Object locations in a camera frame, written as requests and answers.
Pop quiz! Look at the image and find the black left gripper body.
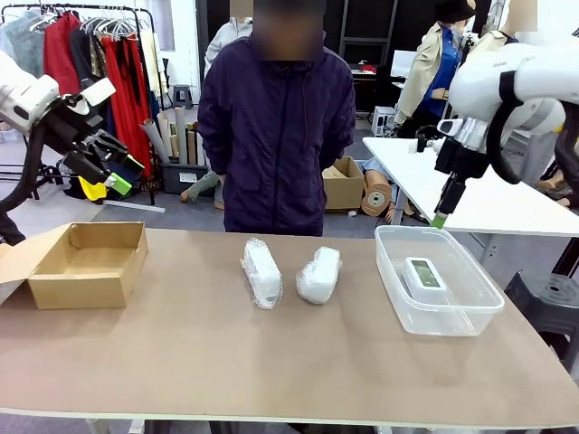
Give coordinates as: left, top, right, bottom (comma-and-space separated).
44, 104, 104, 153

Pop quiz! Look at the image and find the bystander in grey hoodie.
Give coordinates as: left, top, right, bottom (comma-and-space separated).
204, 15, 252, 67

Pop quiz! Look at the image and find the mannequin beige coat navy top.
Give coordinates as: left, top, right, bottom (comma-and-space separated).
474, 0, 539, 49

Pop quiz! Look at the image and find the short bubble-wrapped clock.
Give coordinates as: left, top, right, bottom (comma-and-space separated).
296, 246, 342, 306

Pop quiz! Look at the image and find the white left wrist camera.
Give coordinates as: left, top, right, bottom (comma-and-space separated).
67, 75, 118, 115

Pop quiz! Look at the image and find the black metal frame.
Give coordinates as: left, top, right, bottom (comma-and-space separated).
337, 0, 399, 69

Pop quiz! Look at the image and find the cream paper roll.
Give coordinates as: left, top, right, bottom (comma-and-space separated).
157, 110, 182, 159

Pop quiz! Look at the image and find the mannequin beige coat blue shirt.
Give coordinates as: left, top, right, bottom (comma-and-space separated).
393, 0, 476, 139

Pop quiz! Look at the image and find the white side table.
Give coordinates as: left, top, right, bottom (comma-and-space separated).
362, 135, 579, 239

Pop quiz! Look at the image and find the grey paper roll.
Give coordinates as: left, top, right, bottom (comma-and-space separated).
139, 118, 171, 164

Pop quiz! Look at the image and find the small grey step stool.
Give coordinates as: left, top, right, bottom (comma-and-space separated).
173, 84, 194, 109

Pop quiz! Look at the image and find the black bucket hat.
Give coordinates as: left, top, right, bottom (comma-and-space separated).
434, 0, 476, 23

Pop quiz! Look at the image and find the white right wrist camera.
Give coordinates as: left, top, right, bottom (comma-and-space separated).
409, 134, 447, 154

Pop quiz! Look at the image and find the long red hanging dress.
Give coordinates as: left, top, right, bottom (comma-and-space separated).
100, 35, 153, 180

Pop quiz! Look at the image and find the grey hanging garment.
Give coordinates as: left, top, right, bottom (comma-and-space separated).
0, 11, 46, 78

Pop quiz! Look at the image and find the black plastic stool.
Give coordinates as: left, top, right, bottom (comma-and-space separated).
503, 270, 579, 363

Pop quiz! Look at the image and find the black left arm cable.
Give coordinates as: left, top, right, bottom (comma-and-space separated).
0, 121, 46, 213

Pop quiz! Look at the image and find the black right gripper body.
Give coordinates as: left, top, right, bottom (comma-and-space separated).
434, 138, 488, 180

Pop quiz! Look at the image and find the short red hanging dress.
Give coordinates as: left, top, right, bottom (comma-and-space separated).
43, 12, 82, 96

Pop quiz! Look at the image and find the mannequin lying on floor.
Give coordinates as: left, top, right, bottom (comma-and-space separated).
361, 156, 429, 225

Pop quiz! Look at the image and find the long bubble-wrapped clock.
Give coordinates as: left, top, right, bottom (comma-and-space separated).
239, 237, 284, 311

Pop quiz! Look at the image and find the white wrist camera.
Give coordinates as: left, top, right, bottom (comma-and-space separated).
67, 75, 118, 115
409, 134, 447, 154

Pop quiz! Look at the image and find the white floor box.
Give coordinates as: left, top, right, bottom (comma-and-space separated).
372, 106, 399, 137

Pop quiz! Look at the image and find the black light stand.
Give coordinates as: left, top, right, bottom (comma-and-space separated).
445, 32, 480, 123

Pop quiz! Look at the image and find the black hanging garment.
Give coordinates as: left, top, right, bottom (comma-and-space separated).
70, 29, 103, 91

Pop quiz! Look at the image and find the cream hanging garment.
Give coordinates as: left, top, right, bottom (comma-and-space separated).
138, 29, 163, 109

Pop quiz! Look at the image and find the dark plastic bin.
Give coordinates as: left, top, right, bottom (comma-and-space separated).
160, 161, 214, 194

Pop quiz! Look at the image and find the clear plastic container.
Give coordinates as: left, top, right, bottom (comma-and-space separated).
374, 224, 506, 337

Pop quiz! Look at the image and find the white monitor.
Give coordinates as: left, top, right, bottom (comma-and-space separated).
389, 49, 420, 79

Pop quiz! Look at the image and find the mannequin leg grey sock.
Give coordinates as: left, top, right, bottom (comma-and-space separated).
180, 170, 226, 210

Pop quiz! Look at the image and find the white unwrapped digital clock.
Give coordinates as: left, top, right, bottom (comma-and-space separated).
403, 256, 449, 302

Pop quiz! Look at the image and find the brown cardboard carton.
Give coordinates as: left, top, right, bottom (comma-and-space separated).
323, 156, 366, 212

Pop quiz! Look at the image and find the yellow cloth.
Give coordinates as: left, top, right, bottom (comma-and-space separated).
77, 175, 109, 203

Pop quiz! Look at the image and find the person in purple jacket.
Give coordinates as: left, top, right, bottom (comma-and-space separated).
197, 0, 356, 237

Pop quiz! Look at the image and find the black clothes rack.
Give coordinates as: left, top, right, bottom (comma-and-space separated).
0, 3, 157, 207

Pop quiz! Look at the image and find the metal floor bar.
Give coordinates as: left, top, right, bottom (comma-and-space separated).
102, 200, 167, 214

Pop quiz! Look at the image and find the open brown cardboard box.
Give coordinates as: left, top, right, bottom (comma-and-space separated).
0, 221, 149, 311

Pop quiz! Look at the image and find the tall grey tube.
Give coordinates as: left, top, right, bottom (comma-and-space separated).
175, 106, 190, 166

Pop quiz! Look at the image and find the dark bystander sleeve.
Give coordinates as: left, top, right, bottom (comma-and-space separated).
0, 210, 27, 247

